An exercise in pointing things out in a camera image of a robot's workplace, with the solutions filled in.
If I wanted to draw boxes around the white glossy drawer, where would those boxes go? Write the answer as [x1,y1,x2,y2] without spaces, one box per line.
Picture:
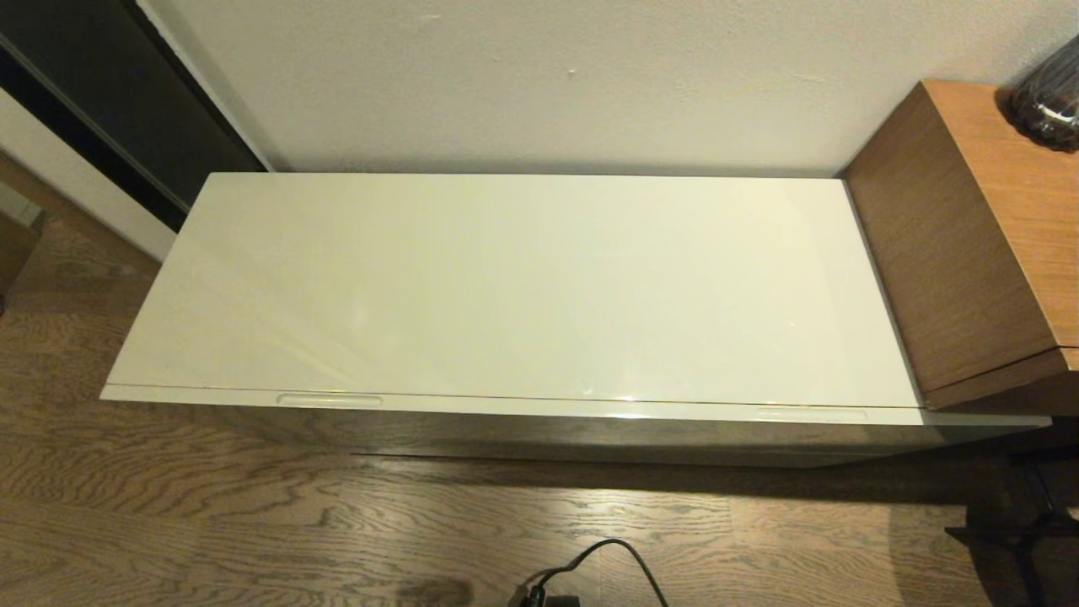
[99,384,1050,427]

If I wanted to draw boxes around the white glossy drawer cabinet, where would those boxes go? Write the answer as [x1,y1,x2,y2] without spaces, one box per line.
[99,173,1050,470]

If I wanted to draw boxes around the black power plug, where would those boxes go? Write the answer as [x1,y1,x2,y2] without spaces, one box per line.
[506,586,582,607]

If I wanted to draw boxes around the brown wooden side cabinet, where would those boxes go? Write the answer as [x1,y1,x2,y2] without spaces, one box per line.
[843,80,1079,414]

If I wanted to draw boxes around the dark sliding door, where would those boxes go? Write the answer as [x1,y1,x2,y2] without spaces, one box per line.
[0,0,269,234]

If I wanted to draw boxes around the brown wooden furniture piece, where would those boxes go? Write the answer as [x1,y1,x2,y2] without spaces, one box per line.
[0,181,43,314]

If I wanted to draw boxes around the black metal stand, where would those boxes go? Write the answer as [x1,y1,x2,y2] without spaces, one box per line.
[944,447,1079,607]

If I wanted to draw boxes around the dark glass vase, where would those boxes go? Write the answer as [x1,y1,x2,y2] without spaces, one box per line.
[1009,34,1079,153]

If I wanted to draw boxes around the black floor cable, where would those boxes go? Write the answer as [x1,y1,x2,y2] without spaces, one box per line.
[518,539,669,607]

